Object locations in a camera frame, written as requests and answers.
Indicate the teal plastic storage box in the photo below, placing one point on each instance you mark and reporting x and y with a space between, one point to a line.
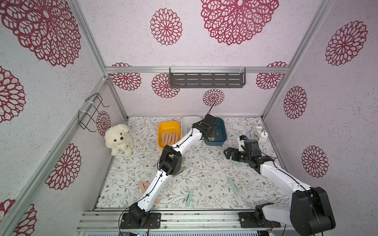
221 137

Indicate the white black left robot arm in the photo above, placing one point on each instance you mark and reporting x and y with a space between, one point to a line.
168 165

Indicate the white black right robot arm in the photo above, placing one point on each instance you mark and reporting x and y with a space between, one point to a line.
309 211

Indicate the white plastic storage box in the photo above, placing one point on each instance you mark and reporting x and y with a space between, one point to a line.
187 123

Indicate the white plush dog toy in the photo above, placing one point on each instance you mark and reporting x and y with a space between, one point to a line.
118 139

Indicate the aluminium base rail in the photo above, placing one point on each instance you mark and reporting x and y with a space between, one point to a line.
183 221

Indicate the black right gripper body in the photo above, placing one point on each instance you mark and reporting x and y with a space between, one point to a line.
233 153

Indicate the black wire wall rack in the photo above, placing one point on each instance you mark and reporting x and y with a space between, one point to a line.
84 117

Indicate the yellow plastic storage box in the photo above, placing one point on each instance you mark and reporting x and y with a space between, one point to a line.
167 127

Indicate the grey wall shelf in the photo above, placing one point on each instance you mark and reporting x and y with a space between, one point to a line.
206 80

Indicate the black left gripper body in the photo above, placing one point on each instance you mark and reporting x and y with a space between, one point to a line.
213 132

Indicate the white twin-bell alarm clock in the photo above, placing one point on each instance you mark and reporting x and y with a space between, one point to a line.
259 134

